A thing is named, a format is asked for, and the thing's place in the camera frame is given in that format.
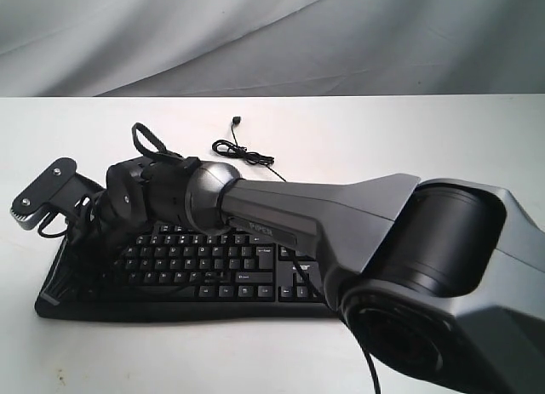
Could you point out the black Acer keyboard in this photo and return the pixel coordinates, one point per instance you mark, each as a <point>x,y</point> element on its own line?
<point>172,274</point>

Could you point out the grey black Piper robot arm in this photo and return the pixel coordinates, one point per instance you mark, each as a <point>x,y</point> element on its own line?
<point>440,280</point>

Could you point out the grey backdrop cloth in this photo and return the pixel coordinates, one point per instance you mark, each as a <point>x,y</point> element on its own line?
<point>187,48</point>

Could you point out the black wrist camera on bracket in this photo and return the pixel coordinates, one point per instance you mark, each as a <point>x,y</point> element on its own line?
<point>47,190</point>

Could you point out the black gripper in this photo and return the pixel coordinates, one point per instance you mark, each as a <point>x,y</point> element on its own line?
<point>95,241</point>

